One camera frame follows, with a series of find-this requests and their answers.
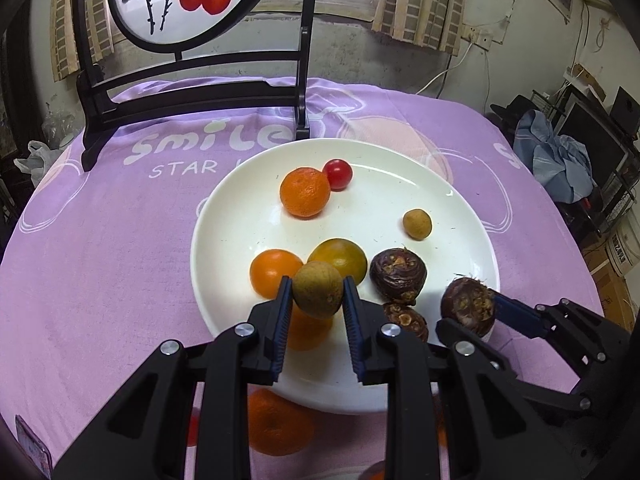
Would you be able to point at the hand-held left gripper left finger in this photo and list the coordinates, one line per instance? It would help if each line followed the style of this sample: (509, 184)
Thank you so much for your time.
(282, 330)

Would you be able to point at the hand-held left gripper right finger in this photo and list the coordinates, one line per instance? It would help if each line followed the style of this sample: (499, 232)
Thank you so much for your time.
(352, 330)

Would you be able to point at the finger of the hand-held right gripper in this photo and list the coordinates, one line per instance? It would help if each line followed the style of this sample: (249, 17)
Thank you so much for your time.
(515, 312)
(465, 332)

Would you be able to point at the orange tomato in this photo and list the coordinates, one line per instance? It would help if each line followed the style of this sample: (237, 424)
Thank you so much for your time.
(270, 270)
(310, 332)

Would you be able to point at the tan longan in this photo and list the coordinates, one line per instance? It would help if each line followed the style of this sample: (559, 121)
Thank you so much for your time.
(417, 223)
(317, 291)

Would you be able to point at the large dark water chestnut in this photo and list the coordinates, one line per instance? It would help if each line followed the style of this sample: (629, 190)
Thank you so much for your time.
(398, 276)

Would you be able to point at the yellow-green tomato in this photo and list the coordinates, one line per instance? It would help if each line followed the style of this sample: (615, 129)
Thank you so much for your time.
(340, 257)

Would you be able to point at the orange tangerine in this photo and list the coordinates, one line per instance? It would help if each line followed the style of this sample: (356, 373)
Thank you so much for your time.
(305, 192)
(277, 422)

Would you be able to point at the white oval plate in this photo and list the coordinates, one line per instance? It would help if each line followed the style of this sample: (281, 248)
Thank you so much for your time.
(370, 210)

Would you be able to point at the brown cardboard box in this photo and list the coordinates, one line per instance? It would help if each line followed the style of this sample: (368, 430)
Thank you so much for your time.
(612, 285)

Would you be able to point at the white printed box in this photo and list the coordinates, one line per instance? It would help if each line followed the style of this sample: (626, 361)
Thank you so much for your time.
(625, 250)

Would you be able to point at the blue crumpled cloth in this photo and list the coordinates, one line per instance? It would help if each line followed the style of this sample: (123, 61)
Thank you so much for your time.
(555, 160)

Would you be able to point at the black monitor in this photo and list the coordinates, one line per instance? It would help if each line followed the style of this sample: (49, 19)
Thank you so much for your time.
(592, 145)

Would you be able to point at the black hat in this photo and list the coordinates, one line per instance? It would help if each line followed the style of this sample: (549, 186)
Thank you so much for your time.
(510, 110)

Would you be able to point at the purple printed tablecloth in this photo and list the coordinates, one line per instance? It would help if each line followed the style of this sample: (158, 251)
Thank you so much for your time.
(100, 240)

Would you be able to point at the white plastic bag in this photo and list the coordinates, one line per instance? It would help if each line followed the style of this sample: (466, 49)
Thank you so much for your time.
(37, 162)

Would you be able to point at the checked beige curtain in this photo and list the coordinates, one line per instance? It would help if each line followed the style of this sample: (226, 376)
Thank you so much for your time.
(65, 20)
(420, 0)

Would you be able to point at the white wall socket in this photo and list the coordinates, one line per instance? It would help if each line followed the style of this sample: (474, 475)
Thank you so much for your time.
(477, 37)

